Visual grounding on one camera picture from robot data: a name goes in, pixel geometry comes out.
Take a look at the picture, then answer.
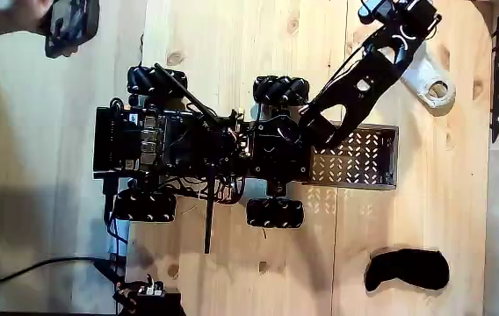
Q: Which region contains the white sock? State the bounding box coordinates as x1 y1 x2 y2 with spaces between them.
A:
400 42 457 110

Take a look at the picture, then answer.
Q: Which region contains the black smartphone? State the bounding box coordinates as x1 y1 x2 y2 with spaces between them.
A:
43 0 101 60

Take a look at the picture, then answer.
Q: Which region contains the black perforated metal basket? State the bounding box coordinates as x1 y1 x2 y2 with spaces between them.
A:
308 124 401 191

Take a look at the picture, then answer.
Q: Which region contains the black sock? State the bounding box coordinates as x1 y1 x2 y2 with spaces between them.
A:
363 248 452 293

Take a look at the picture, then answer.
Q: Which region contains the person's hand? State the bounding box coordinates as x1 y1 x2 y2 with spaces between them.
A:
6 0 55 35

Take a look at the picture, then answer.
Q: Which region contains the black mecanum wheel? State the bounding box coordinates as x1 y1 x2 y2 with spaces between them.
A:
252 75 312 108
126 64 189 98
112 190 177 224
245 197 306 230

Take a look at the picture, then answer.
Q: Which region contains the black antenna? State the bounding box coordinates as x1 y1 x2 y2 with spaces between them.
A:
152 63 225 129
203 164 216 256

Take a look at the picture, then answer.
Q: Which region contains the black electronic device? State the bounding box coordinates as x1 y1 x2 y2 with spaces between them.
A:
112 274 187 316

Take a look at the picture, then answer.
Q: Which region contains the black oval camera box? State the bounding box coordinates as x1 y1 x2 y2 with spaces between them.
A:
358 0 398 25

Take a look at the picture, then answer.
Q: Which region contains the black camera cable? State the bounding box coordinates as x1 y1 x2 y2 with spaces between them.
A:
329 41 367 91

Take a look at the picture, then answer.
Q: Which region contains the black base cable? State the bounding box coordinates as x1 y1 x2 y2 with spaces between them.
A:
102 175 130 264

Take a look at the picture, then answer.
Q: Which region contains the black power cable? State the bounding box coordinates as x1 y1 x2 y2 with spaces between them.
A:
0 256 124 287

